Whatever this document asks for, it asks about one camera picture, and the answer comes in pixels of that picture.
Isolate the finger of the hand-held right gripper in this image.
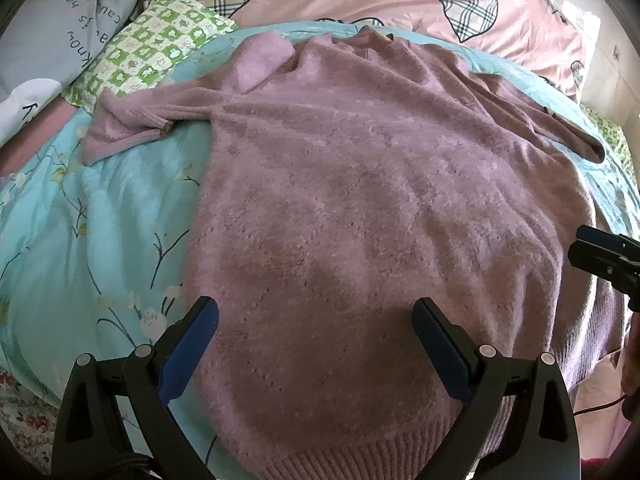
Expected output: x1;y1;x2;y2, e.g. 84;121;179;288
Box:
575;225;640;267
567;241;640;295

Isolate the teal floral blanket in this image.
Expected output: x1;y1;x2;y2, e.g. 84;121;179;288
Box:
0;21;640;476

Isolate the pink knitted sweater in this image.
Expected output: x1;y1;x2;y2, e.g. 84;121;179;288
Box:
81;26;632;480

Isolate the light pink cloth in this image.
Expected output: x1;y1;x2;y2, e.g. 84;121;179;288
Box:
575;350;633;461

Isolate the thin black cable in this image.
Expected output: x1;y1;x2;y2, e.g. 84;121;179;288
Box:
572;392;627;417

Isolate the grey pillow with lettering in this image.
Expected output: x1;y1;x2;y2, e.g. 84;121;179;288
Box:
0;0;142;147

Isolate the floral bed sheet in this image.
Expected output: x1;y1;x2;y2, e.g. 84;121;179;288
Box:
0;362;66;461

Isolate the green leopard print pillow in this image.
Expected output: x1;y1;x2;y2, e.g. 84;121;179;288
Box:
582;105;638;181

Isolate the person's right hand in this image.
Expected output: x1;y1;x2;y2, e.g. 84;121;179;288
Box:
621;331;640;418

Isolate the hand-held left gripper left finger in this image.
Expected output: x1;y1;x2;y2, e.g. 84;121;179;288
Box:
50;296;221;480

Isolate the green checkered pillow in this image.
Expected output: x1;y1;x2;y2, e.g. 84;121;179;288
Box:
64;0;240;107

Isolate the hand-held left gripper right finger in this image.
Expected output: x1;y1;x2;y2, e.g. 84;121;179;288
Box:
411;297;582;480

